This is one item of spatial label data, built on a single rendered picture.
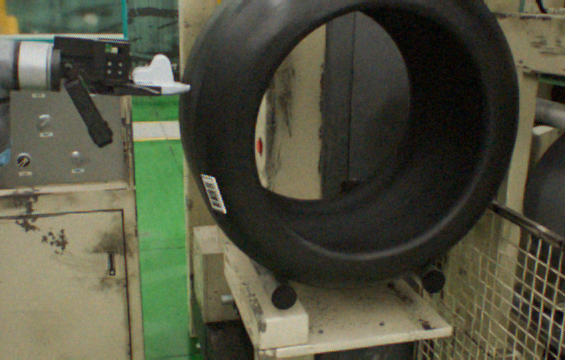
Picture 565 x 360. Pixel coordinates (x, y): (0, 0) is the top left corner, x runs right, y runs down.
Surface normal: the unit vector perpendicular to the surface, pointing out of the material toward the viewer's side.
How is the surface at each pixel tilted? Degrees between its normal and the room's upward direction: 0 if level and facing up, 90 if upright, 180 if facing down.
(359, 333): 0
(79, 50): 90
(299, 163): 90
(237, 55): 68
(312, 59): 90
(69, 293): 90
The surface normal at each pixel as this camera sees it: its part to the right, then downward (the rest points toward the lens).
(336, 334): 0.01, -0.96
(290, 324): 0.25, 0.28
